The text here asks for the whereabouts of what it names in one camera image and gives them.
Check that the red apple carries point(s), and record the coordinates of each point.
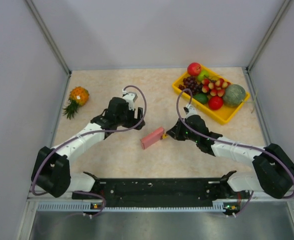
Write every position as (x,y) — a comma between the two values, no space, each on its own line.
(194,69)

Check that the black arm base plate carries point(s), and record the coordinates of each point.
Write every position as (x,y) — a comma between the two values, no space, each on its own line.
(162,192)

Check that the white slotted cable duct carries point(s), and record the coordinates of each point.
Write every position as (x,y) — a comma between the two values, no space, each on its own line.
(90,207)

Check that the green apple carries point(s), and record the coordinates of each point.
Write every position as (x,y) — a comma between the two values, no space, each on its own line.
(203,75)

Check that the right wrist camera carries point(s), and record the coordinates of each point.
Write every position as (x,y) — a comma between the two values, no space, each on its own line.
(190,111)

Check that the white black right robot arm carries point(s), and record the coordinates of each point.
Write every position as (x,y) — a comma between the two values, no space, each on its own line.
(273,170)

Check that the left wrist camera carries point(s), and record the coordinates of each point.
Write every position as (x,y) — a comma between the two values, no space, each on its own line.
(130,98)

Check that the dark purple grape bunch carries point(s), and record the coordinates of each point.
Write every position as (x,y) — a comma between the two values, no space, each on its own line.
(191,83)

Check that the green lime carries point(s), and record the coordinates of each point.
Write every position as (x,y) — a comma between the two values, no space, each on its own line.
(201,98)

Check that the green netted melon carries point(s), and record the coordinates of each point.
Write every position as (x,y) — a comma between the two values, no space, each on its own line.
(234,95)

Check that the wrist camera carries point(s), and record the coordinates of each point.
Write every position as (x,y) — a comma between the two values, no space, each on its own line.
(130,98)
(190,111)

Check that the orange toy pineapple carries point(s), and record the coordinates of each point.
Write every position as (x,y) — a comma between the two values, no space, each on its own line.
(77,98)

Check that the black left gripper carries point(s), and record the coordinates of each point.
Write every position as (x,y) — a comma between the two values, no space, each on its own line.
(132,114)

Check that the red tomato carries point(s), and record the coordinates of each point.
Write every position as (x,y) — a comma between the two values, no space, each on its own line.
(215,103)

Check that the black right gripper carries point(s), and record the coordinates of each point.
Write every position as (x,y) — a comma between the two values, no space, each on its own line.
(175,132)

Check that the pink express box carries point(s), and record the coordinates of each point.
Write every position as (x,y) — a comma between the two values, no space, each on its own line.
(152,138)

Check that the red-yellow cherry bunch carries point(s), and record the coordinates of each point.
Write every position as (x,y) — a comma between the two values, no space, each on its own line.
(214,87)

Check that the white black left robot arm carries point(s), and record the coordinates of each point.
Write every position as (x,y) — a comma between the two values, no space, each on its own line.
(52,169)

